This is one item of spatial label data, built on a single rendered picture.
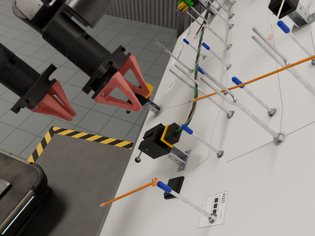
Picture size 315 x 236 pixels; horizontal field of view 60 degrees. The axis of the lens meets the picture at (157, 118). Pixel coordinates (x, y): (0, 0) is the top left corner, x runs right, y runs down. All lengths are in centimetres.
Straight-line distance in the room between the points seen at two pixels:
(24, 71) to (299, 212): 47
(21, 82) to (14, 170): 124
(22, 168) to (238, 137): 144
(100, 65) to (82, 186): 142
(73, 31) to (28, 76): 12
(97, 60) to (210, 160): 25
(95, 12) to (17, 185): 132
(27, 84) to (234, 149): 37
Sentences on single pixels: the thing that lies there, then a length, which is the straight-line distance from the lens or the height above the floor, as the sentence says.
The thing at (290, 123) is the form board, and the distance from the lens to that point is 40.
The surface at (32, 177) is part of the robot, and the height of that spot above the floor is 24.
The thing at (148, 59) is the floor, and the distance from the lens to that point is 279.
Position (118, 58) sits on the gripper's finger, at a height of 128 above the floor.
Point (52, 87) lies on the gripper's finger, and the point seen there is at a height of 122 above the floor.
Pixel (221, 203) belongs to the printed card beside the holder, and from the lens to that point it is 40.
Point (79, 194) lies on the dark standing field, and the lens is 182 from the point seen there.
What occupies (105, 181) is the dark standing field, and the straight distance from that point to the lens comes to 183.
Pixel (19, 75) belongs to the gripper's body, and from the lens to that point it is 54.
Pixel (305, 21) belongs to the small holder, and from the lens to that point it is 56.
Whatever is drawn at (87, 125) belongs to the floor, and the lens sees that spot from 217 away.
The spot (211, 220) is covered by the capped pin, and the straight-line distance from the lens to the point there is 40.
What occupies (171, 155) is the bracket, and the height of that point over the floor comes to 112.
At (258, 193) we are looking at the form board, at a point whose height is 124.
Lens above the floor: 154
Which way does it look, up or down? 46 degrees down
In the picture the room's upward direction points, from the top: straight up
